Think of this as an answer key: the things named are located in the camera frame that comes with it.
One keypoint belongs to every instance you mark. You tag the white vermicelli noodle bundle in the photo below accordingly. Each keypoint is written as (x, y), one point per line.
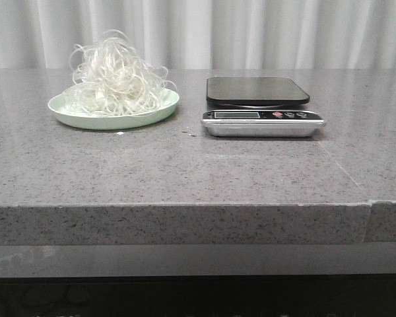
(111, 79)

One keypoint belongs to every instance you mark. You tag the white curtain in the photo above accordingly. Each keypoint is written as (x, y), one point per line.
(206, 34)

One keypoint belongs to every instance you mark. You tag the light green plate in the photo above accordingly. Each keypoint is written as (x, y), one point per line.
(81, 120)

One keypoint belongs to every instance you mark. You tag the black and silver kitchen scale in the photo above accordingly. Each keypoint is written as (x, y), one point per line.
(258, 107)

